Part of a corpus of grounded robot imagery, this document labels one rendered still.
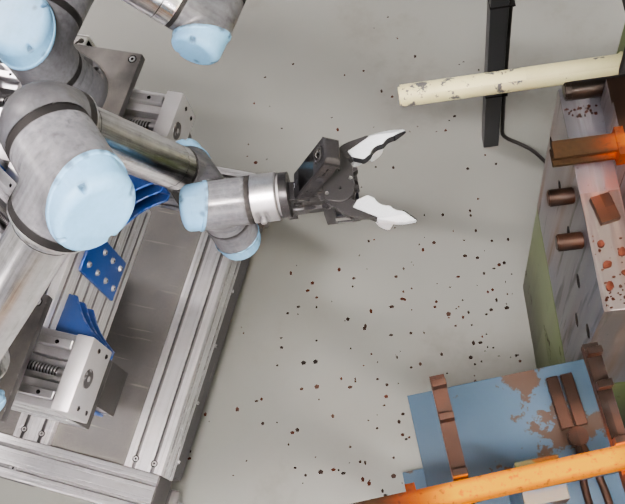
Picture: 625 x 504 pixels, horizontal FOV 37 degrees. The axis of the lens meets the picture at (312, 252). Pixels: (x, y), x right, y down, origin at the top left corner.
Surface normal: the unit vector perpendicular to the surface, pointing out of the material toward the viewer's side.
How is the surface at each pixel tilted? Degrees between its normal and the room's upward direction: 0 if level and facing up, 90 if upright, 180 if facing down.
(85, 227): 86
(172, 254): 0
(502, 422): 0
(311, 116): 0
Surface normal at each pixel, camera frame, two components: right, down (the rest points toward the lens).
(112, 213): 0.62, 0.65
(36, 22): -0.19, -0.26
